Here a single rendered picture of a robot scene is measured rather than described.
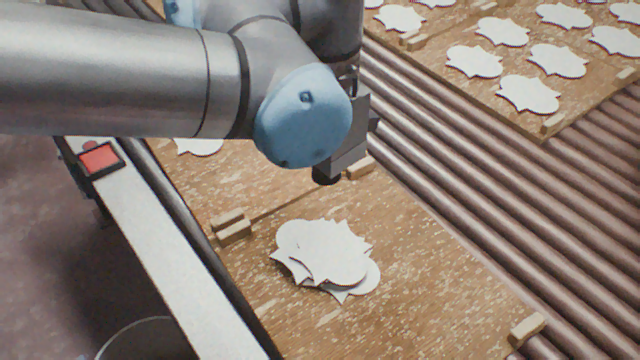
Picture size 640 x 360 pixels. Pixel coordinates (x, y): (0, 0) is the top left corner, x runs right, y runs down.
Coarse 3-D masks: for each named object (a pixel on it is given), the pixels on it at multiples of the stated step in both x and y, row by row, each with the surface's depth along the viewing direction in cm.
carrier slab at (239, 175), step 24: (168, 144) 98; (240, 144) 98; (168, 168) 94; (192, 168) 94; (216, 168) 94; (240, 168) 94; (264, 168) 94; (192, 192) 90; (216, 192) 90; (240, 192) 90; (264, 192) 90; (288, 192) 90; (312, 192) 91; (216, 216) 86; (264, 216) 87; (216, 240) 83
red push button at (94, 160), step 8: (88, 152) 98; (96, 152) 98; (104, 152) 98; (112, 152) 98; (88, 160) 96; (96, 160) 96; (104, 160) 96; (112, 160) 96; (88, 168) 95; (96, 168) 95
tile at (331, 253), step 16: (320, 224) 80; (304, 240) 78; (320, 240) 78; (336, 240) 78; (352, 240) 78; (288, 256) 76; (304, 256) 76; (320, 256) 76; (336, 256) 76; (352, 256) 76; (320, 272) 74; (336, 272) 74; (352, 272) 74
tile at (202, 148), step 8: (176, 144) 98; (184, 144) 97; (192, 144) 97; (200, 144) 97; (208, 144) 97; (216, 144) 97; (184, 152) 96; (192, 152) 96; (200, 152) 95; (208, 152) 96; (216, 152) 96
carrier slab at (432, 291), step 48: (336, 192) 90; (384, 192) 90; (240, 240) 82; (384, 240) 82; (432, 240) 82; (240, 288) 76; (288, 288) 76; (384, 288) 76; (432, 288) 76; (480, 288) 76; (288, 336) 71; (336, 336) 71; (384, 336) 71; (432, 336) 71; (480, 336) 71; (528, 336) 71
